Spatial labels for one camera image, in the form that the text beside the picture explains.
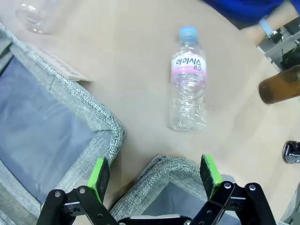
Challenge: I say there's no person's left hand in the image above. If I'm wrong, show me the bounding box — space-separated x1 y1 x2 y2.
245 22 268 47

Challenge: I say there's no large clear plastic bottle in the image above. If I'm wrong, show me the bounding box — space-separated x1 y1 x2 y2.
15 0 64 35

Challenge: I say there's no light blue wristband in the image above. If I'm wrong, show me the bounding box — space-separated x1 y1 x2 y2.
258 16 275 38

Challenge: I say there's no person in blue sweater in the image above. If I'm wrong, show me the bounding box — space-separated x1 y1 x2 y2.
201 0 300 24

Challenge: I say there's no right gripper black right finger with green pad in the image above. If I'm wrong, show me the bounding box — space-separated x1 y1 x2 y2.
192 154 277 225

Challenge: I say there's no small clear water bottle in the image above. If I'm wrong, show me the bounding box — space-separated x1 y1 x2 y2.
168 26 208 132

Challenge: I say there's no grey fabric basket can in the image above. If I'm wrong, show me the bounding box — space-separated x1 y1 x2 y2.
109 154 211 222

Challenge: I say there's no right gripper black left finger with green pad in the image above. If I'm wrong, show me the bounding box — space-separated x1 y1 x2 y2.
36 157 118 225

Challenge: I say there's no green crushed can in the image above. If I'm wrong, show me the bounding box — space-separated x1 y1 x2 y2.
282 140 300 165

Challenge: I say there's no grey fabric basket plastic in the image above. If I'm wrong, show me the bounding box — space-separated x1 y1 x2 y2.
0 22 126 225

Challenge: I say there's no person's left forearm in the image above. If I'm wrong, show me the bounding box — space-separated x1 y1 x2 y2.
266 4 296 32

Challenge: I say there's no white table with metal legs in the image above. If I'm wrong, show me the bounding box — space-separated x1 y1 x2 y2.
256 17 300 71

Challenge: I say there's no brown glass bottle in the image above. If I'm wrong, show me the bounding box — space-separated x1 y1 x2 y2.
258 65 300 105

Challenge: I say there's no white paper card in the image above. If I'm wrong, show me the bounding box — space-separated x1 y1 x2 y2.
30 45 93 83

